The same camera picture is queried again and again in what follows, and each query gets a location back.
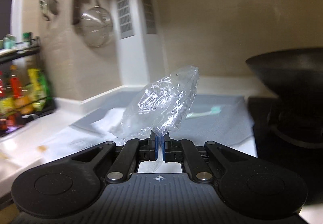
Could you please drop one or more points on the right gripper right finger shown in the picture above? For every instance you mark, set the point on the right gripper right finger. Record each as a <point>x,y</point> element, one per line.
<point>186,153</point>

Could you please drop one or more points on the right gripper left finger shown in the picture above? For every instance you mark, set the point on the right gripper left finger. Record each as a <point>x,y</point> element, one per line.
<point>131,155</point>

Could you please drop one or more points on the clear plastic wrap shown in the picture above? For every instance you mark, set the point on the clear plastic wrap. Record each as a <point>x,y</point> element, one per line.
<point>160,106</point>

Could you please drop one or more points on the white paper towel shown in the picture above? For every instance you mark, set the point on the white paper towel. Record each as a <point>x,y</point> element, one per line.
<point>110,125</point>

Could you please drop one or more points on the teal white utensil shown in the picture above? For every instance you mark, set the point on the teal white utensil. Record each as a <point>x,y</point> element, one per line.
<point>213,111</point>

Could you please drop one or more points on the black spice rack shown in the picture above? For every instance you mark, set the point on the black spice rack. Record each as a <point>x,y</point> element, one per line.
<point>26,92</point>

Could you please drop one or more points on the black stove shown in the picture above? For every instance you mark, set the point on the black stove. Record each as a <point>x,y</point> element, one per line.
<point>289,138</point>

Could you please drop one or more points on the hanging metal strainer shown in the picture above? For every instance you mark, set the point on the hanging metal strainer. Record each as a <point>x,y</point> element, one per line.
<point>96,26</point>

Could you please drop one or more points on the black wok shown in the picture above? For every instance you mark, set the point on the black wok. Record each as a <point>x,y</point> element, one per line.
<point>290,73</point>

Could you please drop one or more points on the grey wall vent left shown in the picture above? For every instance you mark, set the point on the grey wall vent left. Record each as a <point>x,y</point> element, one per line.
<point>124,18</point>

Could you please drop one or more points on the grey wall vent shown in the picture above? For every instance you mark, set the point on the grey wall vent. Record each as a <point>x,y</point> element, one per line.
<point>151,27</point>
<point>124,18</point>

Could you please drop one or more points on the grey wall vent right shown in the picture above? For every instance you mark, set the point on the grey wall vent right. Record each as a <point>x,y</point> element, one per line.
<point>151,27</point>

